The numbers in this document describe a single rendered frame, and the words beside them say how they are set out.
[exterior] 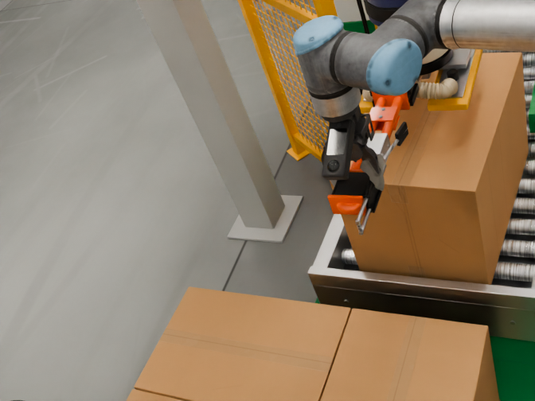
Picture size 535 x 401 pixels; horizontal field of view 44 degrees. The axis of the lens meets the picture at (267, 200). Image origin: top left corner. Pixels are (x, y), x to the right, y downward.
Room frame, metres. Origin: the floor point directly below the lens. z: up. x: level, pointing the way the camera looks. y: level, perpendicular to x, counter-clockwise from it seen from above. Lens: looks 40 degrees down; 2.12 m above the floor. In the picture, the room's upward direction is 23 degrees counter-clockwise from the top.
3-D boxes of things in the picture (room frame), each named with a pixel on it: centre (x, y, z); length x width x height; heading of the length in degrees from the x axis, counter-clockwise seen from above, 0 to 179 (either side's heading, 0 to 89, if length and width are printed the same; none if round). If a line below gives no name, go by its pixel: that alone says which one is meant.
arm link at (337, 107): (1.02, -0.19, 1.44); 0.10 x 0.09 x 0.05; 52
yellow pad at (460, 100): (1.42, -0.61, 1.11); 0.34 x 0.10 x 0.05; 143
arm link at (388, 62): (0.92, -0.26, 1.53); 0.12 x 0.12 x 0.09; 32
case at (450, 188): (1.48, -0.53, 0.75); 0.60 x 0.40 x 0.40; 139
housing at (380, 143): (1.10, -0.25, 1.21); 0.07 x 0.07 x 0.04; 53
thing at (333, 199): (1.00, -0.17, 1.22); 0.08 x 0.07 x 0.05; 143
